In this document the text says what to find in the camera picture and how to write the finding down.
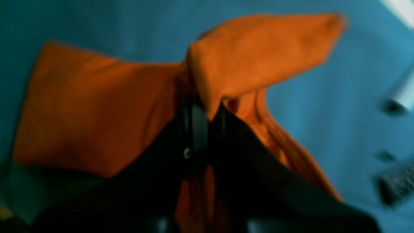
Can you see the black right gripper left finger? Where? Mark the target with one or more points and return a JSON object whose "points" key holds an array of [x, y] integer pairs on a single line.
{"points": [[143, 197]]}

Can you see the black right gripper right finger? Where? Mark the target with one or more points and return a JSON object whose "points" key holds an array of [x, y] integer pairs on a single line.
{"points": [[261, 195]]}

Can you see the orange t-shirt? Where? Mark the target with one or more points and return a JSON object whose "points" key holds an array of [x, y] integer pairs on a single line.
{"points": [[95, 114]]}

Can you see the blue-grey table cloth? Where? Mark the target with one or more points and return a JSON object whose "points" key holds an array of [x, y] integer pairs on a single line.
{"points": [[335, 110]]}

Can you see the grey remote control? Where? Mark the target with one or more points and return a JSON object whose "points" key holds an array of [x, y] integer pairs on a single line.
{"points": [[396, 185]]}

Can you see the white marker pen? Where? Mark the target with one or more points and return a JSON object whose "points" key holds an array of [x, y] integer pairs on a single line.
{"points": [[400, 99]]}

